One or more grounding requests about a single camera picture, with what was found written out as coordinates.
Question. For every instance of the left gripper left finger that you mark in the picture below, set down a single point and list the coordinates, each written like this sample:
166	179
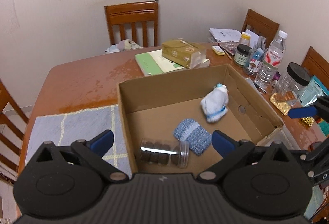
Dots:
101	143

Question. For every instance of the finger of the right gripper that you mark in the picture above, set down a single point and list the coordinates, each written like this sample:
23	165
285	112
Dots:
302	112

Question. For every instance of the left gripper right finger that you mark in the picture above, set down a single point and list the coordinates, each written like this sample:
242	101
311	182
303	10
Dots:
223	144

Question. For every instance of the blue knit sock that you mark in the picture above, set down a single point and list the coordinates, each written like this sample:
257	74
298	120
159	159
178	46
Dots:
194	134

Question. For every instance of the white sock blue band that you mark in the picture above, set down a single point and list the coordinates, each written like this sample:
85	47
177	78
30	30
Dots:
214	105

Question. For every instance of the jar of brown hair ties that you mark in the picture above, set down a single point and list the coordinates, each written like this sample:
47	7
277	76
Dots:
164	153

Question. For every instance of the blue white piggy toy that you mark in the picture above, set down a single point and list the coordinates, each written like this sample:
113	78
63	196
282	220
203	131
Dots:
222	88

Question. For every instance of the gold ribbon bow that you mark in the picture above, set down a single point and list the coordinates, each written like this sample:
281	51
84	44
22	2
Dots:
307	121

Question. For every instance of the gold blister pill pack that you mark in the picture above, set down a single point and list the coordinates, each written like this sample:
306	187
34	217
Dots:
282	105

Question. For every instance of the clear jar black lid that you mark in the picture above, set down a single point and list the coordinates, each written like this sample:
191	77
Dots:
291	84

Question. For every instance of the teal packet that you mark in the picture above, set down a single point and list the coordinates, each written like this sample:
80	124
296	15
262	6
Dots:
314	90

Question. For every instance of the blue grey checked towel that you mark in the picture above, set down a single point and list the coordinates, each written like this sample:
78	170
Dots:
63	129

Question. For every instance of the wooden chair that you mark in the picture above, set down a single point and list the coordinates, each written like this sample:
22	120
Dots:
260	25
317	66
131	14
11	137

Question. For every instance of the brown cardboard box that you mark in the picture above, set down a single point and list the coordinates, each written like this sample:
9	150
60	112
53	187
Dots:
152	107

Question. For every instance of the clear water bottle red label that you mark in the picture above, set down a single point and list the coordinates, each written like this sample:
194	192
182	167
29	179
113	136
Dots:
271	61

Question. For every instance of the small blue label bottle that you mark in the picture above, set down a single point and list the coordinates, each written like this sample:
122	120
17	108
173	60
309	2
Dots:
254	62

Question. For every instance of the dark lid small jar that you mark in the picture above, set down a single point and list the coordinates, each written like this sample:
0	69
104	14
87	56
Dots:
241	54

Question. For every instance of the wooden chair left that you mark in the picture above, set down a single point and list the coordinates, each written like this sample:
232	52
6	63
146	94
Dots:
11	137

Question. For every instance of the yellow lid small bottle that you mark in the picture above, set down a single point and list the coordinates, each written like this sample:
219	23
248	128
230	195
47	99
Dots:
245	39

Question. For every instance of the wooden chair far right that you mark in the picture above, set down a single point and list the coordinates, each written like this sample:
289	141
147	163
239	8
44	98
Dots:
260	25

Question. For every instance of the gold wrapped package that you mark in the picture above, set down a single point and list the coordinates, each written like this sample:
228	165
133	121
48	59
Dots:
186	54

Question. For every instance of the green white book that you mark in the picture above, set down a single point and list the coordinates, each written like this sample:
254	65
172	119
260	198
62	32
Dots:
152	63

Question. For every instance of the white papers stack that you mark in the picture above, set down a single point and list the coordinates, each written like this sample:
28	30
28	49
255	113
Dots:
225	35

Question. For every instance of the wooden chair far middle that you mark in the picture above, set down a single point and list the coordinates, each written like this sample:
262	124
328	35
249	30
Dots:
131	14

